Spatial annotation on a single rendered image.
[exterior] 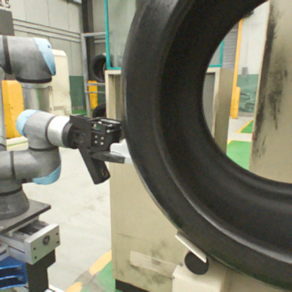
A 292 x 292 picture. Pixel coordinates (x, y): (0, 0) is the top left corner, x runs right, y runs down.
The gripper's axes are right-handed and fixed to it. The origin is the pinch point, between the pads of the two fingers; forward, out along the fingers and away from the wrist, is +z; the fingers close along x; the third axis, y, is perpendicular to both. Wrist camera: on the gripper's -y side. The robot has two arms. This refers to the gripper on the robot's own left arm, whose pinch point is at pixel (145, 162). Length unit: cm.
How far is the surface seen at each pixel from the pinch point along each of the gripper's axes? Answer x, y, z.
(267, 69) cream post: 28.2, 22.0, 18.4
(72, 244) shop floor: 89, -117, -90
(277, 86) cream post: 28.3, 18.3, 21.7
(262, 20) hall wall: 930, 187, -59
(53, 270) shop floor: 63, -116, -82
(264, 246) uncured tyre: -11.5, -3.2, 25.0
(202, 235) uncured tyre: -12.6, -4.5, 16.4
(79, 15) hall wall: 932, 181, -759
